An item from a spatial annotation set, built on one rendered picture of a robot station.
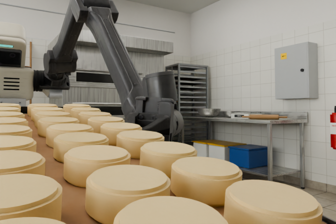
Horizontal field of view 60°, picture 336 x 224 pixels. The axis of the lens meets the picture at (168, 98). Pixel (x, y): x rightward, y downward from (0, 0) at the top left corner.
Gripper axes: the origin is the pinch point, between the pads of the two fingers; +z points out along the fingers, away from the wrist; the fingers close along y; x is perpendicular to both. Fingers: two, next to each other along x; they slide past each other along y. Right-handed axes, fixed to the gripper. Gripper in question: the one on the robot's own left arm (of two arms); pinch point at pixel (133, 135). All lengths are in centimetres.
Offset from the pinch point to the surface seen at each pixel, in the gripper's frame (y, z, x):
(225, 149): 76, -389, 10
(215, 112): 27, -432, 32
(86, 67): -28, -307, 193
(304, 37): -86, -383, -83
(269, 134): 39, -320, -43
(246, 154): 74, -359, -20
